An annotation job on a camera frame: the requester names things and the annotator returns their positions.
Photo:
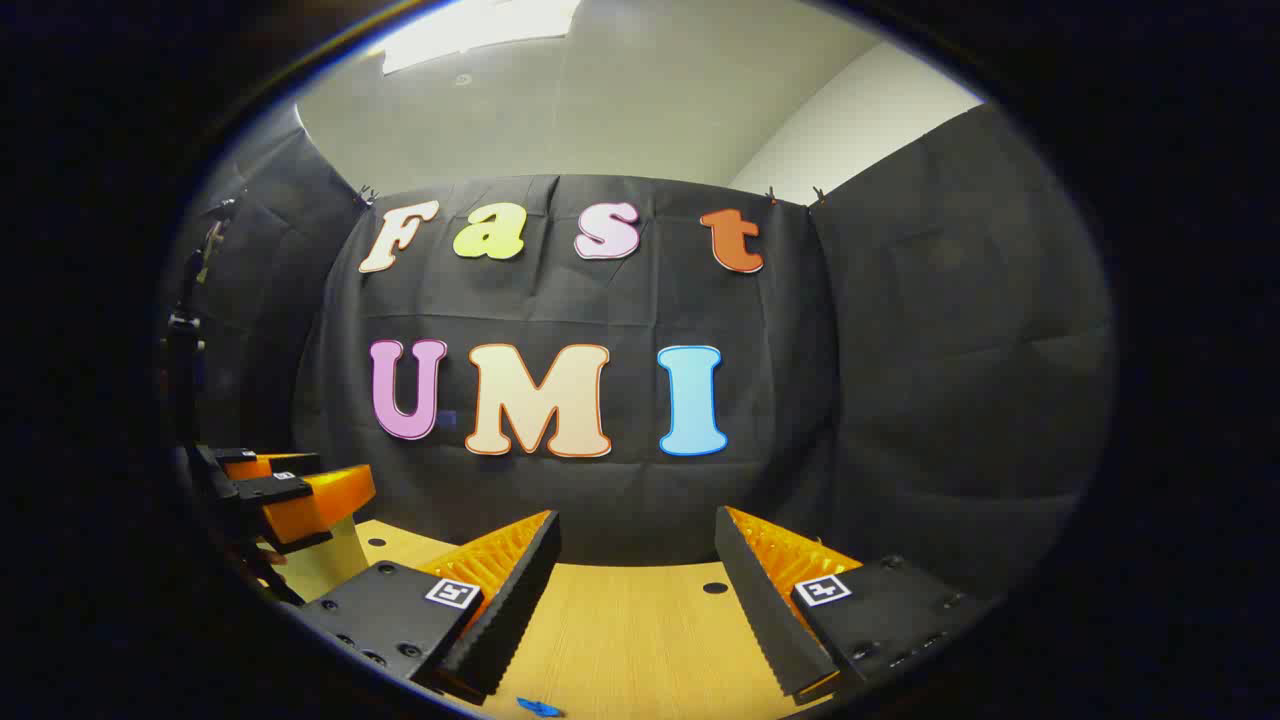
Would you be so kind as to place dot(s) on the black backdrop cloth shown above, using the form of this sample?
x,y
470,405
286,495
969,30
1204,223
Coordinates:
x,y
900,400

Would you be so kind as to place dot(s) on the wooden desktop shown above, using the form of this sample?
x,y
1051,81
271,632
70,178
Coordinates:
x,y
640,640

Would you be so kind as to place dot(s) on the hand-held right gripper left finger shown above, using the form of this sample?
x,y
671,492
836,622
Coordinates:
x,y
515,600

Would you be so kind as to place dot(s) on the blue paper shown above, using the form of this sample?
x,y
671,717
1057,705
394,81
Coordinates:
x,y
540,708

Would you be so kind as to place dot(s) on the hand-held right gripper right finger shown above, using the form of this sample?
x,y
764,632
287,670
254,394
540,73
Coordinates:
x,y
765,610

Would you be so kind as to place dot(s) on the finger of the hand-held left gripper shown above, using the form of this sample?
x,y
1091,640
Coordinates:
x,y
320,500
285,464

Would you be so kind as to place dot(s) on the dark tripod stand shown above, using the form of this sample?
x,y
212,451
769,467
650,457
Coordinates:
x,y
190,330

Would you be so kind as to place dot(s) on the green desktop garbage bin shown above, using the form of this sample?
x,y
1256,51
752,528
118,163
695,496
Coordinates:
x,y
335,562

